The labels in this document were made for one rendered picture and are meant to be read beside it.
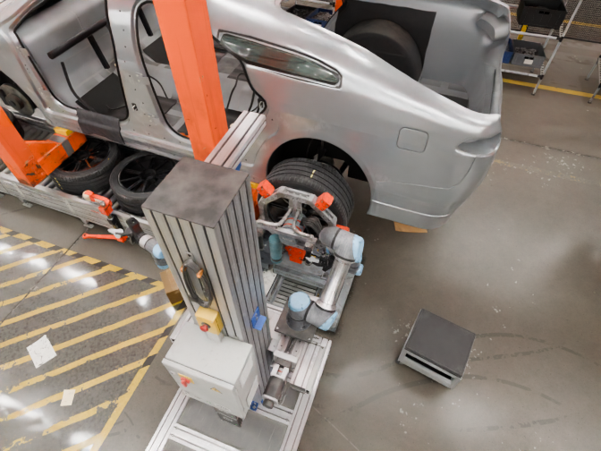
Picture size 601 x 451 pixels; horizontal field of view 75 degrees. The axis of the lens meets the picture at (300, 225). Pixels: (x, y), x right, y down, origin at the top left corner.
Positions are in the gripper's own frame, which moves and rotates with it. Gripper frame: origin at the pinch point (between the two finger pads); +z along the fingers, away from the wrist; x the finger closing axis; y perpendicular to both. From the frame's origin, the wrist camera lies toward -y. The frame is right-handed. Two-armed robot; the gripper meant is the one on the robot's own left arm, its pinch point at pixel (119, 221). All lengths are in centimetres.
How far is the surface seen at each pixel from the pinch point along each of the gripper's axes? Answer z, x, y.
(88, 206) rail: 120, 38, 82
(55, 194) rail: 155, 30, 81
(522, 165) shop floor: -180, 361, 76
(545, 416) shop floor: -261, 110, 110
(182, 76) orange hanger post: -19, 42, -75
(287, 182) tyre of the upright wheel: -53, 87, -2
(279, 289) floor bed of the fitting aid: -54, 84, 108
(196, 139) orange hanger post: -18, 47, -38
